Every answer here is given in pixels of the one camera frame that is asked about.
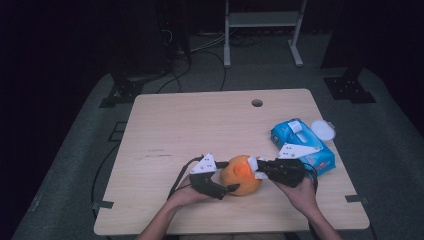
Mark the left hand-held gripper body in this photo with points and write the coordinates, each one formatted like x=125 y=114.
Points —
x=205 y=185

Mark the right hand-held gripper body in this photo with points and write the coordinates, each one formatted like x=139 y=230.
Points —
x=286 y=171

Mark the white wet wipe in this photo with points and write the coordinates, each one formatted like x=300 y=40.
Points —
x=252 y=163

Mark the orange plush toy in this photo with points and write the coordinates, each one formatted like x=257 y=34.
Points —
x=238 y=178

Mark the blue wet wipe pack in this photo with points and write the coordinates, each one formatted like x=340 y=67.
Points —
x=311 y=136

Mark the person's left hand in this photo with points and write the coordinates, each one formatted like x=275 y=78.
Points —
x=186 y=198

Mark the person's right hand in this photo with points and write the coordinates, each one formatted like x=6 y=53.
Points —
x=301 y=196

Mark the white oval lid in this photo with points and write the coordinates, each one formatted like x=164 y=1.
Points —
x=322 y=130

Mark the black tape strip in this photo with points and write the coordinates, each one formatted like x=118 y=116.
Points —
x=356 y=199
x=104 y=204

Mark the black stand base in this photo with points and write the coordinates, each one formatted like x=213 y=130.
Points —
x=122 y=91
x=350 y=90

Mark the white metal stand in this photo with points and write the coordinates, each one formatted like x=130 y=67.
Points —
x=263 y=19

